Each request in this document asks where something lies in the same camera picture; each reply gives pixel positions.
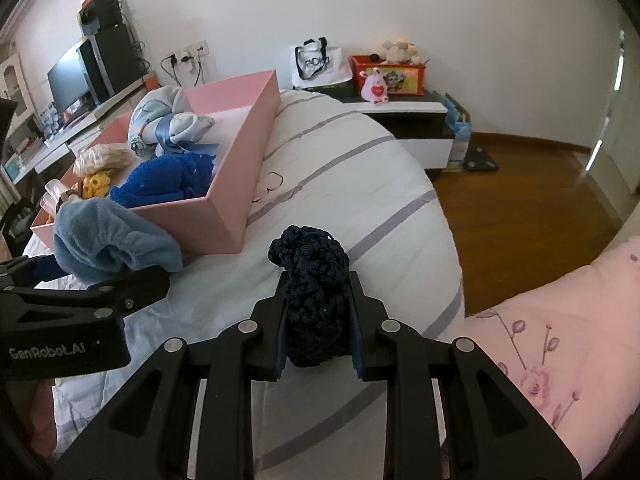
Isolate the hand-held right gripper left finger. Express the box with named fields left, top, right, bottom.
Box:
left=52, top=272, right=288, bottom=480

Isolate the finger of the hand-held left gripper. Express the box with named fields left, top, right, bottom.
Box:
left=0, top=266, right=172, bottom=322
left=0, top=254, right=68, bottom=288

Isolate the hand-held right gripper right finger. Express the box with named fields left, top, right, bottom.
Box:
left=347, top=270, right=583, bottom=480

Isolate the light blue towel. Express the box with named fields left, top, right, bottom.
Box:
left=52, top=199, right=182, bottom=286

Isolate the dark navy knit pouch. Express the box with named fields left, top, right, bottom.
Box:
left=267, top=226, right=351, bottom=368

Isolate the yellow knit toy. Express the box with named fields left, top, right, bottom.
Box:
left=80, top=171, right=112, bottom=200

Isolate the blue knit toy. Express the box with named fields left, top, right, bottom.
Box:
left=109, top=152, right=217, bottom=209

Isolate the cream knit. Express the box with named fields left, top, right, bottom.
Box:
left=74, top=144, right=132, bottom=177

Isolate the pink box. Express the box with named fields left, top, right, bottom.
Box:
left=30, top=70, right=280, bottom=255

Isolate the printed light blue cloth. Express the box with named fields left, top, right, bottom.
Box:
left=127, top=86, right=221, bottom=158

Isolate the person's left hand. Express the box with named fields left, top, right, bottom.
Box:
left=10, top=375, right=57, bottom=456

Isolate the black office chair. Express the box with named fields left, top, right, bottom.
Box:
left=0, top=200, right=36, bottom=246

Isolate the stack of books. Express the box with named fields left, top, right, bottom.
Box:
left=0, top=130, right=46, bottom=181

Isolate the white desk with drawers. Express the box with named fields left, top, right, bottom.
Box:
left=0, top=80, right=151, bottom=183

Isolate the striped white quilt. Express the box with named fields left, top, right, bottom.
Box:
left=22, top=89, right=466, bottom=480

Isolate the black computer monitor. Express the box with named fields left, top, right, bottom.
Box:
left=47, top=42, right=93, bottom=116

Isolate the white glass-door cabinet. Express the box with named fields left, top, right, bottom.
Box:
left=0, top=52, right=36, bottom=126

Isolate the black floor scale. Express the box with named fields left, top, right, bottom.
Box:
left=462, top=147, right=501, bottom=172

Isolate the black computer tower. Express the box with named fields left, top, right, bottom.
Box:
left=80, top=25, right=143, bottom=103

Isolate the low black and white cabinet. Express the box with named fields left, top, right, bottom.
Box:
left=300, top=85, right=473, bottom=176

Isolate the blue carton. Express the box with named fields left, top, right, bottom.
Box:
left=442, top=92, right=473, bottom=173

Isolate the pink plush toy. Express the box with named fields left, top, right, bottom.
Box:
left=360, top=69, right=391, bottom=106

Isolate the black speaker box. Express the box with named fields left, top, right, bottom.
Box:
left=77, top=0, right=123, bottom=36

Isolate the red toy box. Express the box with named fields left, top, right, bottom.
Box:
left=348, top=54, right=431, bottom=97

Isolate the white tote bag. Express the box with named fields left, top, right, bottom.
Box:
left=291, top=37, right=351, bottom=92

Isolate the cream plush toy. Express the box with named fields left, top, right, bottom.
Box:
left=382, top=40, right=421, bottom=66

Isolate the white wall socket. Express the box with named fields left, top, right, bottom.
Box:
left=170, top=40, right=208, bottom=63

